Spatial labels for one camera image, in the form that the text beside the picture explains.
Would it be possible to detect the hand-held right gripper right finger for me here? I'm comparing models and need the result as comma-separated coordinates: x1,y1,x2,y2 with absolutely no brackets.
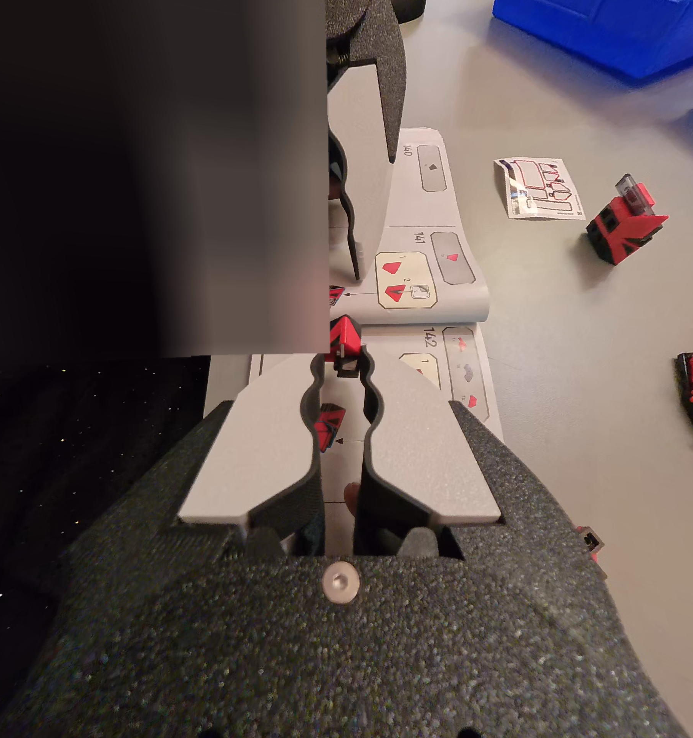
358,345,503,528

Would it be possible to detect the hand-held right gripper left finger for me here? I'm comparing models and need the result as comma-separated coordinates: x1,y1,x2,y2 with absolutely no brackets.
176,352,327,540

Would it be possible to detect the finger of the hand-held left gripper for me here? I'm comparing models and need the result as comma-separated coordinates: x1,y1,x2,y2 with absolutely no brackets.
328,60,395,283

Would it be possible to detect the small red black lego subassembly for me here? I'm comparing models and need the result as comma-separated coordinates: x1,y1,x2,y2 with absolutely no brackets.
326,315,363,378

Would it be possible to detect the red lego subassembly with clear piece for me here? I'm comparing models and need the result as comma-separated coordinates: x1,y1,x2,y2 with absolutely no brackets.
585,172,670,267

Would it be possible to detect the lego instruction booklet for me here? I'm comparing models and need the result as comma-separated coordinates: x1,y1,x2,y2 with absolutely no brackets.
205,127,506,554

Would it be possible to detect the lego sticker sheet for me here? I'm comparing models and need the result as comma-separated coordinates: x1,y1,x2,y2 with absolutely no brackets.
493,157,587,221

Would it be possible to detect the blue plastic storage bin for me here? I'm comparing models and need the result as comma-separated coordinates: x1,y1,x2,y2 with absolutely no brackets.
492,0,693,81

